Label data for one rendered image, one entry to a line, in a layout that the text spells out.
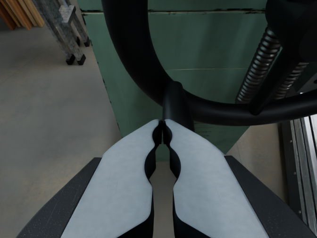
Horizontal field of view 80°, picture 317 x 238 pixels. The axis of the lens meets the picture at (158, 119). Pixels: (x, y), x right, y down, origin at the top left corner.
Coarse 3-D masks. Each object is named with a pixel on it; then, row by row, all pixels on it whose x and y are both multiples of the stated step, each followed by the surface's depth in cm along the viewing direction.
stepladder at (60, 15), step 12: (36, 0) 92; (48, 0) 93; (48, 12) 95; (60, 12) 107; (72, 12) 108; (48, 24) 101; (60, 24) 102; (60, 36) 111; (72, 36) 112; (84, 36) 128; (60, 48) 114; (72, 48) 113; (72, 60) 123; (84, 60) 125
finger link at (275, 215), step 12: (228, 156) 9; (240, 168) 8; (240, 180) 7; (252, 180) 7; (252, 192) 7; (264, 192) 7; (252, 204) 7; (264, 204) 6; (276, 204) 6; (264, 216) 6; (276, 216) 6; (288, 216) 6; (264, 228) 6; (276, 228) 6; (288, 228) 6; (300, 228) 6
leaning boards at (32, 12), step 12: (0, 0) 127; (12, 0) 125; (24, 0) 127; (0, 12) 130; (12, 12) 135; (24, 12) 136; (36, 12) 137; (12, 24) 140; (24, 24) 137; (36, 24) 143
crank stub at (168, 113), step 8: (168, 88) 16; (176, 88) 16; (168, 96) 15; (176, 96) 15; (184, 96) 16; (168, 104) 15; (176, 104) 15; (184, 104) 15; (168, 112) 14; (176, 112) 14; (184, 112) 14; (176, 120) 14; (184, 120) 14; (192, 120) 14; (192, 128) 14
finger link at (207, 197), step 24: (168, 120) 12; (168, 144) 11; (192, 144) 9; (192, 168) 8; (216, 168) 8; (192, 192) 7; (216, 192) 7; (240, 192) 7; (192, 216) 6; (216, 216) 6; (240, 216) 6
